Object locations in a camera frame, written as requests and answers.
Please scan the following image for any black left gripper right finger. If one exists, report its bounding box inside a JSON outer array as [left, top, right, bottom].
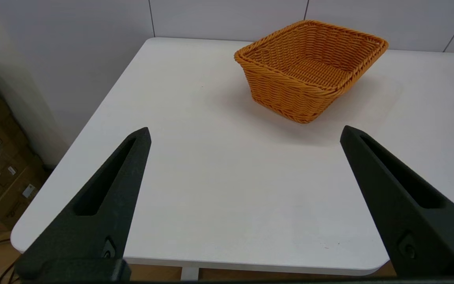
[[340, 125, 454, 278]]

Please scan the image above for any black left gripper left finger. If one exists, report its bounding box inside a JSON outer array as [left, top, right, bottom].
[[14, 127, 151, 273]]

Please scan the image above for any orange wicker basket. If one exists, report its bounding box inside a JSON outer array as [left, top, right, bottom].
[[234, 20, 389, 124]]

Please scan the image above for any white table leg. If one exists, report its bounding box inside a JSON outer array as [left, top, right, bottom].
[[180, 267, 200, 282]]

